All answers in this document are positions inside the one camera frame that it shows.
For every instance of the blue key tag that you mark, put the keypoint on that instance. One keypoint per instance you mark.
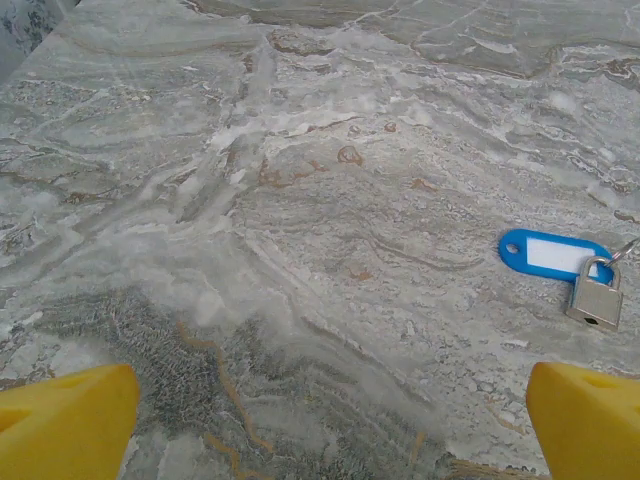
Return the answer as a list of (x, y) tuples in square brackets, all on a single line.
[(545, 252)]

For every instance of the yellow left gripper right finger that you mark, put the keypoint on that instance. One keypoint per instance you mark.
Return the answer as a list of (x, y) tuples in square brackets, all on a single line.
[(590, 430)]

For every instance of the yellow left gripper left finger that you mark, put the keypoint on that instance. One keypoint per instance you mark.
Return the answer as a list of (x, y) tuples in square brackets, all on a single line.
[(60, 425)]

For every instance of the silver padlock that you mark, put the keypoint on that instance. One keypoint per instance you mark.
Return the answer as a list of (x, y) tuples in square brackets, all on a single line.
[(597, 297)]

